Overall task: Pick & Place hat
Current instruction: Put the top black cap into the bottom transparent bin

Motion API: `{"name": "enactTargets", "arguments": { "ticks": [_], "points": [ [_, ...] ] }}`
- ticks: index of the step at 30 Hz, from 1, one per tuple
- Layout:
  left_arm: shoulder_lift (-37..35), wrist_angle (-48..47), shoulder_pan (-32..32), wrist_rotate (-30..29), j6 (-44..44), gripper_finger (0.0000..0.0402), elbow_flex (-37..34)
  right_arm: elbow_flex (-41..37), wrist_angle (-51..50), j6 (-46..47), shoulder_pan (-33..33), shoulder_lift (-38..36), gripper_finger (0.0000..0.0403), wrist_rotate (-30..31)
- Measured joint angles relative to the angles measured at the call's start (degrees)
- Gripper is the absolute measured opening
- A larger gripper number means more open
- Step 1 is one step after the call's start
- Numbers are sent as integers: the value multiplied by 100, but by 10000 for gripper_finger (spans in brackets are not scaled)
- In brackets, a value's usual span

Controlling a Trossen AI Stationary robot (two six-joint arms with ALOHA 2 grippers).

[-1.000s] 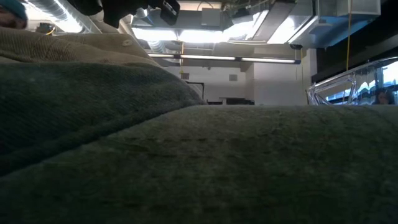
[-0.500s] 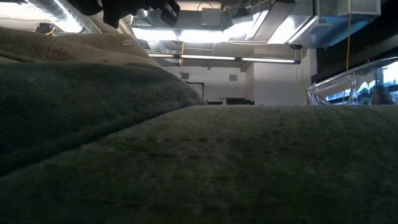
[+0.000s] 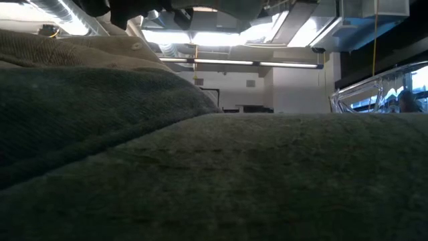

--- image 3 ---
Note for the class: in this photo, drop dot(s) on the person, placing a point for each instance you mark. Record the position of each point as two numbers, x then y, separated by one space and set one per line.
408 102

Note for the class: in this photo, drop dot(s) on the black stand frame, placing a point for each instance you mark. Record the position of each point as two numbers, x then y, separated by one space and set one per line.
218 97

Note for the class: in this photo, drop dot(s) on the dark desk furniture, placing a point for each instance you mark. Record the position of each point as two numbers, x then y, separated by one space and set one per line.
254 108

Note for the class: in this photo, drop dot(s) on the tan baseball cap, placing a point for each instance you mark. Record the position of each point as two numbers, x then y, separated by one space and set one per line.
100 50

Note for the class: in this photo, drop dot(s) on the silver rectangular air duct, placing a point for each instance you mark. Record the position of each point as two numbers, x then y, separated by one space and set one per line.
334 26

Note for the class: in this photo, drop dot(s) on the long ceiling light fixture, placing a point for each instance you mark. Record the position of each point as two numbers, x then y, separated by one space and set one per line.
220 62

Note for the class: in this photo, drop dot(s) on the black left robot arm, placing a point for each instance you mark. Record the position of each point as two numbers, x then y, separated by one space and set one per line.
90 7

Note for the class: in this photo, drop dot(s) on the clear plastic bin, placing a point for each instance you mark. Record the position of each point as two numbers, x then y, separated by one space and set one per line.
378 82

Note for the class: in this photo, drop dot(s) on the green baseball cap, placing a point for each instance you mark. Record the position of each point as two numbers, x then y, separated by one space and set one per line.
234 174

